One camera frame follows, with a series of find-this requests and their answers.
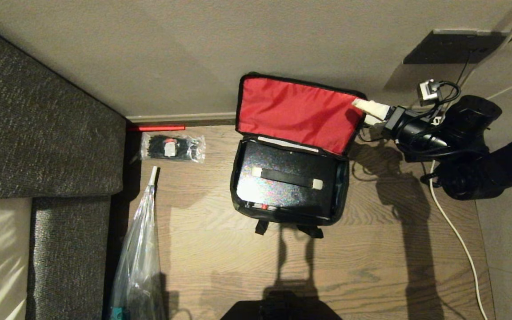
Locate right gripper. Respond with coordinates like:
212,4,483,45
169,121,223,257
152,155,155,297
352,98,448,150

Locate red lined bag lid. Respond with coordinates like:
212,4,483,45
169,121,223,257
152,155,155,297
236,72,367,157

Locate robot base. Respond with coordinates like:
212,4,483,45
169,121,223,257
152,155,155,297
220,291,343,320

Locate black bag with red lid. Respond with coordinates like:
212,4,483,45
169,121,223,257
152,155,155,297
230,138,350,239

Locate clear plastic bag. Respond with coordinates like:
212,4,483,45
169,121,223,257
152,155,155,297
107,166,168,320

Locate white paper sheet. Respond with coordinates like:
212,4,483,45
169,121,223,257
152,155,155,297
257,136,320,153

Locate wooden baseboard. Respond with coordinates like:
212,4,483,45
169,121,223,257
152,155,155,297
125,112,237,127

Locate red strip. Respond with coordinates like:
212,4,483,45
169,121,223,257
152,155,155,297
128,125,186,132

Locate grey fabric sofa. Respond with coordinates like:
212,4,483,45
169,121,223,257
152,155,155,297
0,17,127,320

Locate black cable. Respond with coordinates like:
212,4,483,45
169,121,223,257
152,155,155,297
434,49,473,109

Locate black wall panel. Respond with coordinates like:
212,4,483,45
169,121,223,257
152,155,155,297
403,29,512,65

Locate black case with handle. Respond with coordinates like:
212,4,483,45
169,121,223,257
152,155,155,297
236,141,339,217

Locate packet of black cable ties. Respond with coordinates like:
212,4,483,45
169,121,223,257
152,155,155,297
140,133,206,164

